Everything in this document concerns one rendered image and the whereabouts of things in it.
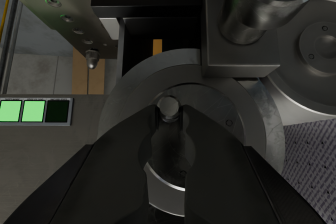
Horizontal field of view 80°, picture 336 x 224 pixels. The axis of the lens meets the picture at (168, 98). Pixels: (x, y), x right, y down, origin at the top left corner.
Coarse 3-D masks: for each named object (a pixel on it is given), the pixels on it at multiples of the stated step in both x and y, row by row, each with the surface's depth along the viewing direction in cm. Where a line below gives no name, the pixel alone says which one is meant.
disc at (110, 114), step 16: (192, 48) 18; (144, 64) 17; (160, 64) 17; (176, 64) 17; (128, 80) 17; (240, 80) 17; (256, 80) 17; (112, 96) 17; (256, 96) 16; (112, 112) 16; (272, 112) 16; (272, 128) 16; (272, 144) 16; (272, 160) 15
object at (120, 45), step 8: (120, 24) 19; (120, 32) 18; (128, 32) 20; (120, 40) 18; (128, 40) 20; (136, 40) 25; (144, 40) 31; (152, 40) 43; (120, 48) 18; (128, 48) 20; (136, 48) 25; (144, 48) 31; (152, 48) 43; (120, 56) 18; (128, 56) 20; (136, 56) 25; (144, 56) 31; (120, 64) 18; (128, 64) 20; (120, 72) 18
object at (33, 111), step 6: (30, 102) 50; (36, 102) 50; (42, 102) 50; (24, 108) 50; (30, 108) 50; (36, 108) 50; (42, 108) 50; (24, 114) 50; (30, 114) 50; (36, 114) 50; (42, 114) 50; (24, 120) 49; (30, 120) 49; (36, 120) 49
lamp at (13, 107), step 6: (6, 102) 51; (12, 102) 50; (18, 102) 50; (0, 108) 50; (6, 108) 50; (12, 108) 50; (18, 108) 50; (0, 114) 50; (6, 114) 50; (12, 114) 50; (18, 114) 50; (0, 120) 50; (6, 120) 50; (12, 120) 50
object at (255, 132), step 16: (192, 64) 17; (144, 80) 16; (160, 80) 16; (176, 80) 16; (192, 80) 16; (208, 80) 16; (224, 80) 16; (128, 96) 16; (144, 96) 16; (240, 96) 16; (128, 112) 16; (240, 112) 16; (256, 112) 16; (256, 128) 15; (256, 144) 15; (160, 192) 15; (176, 192) 15; (160, 208) 14; (176, 208) 14
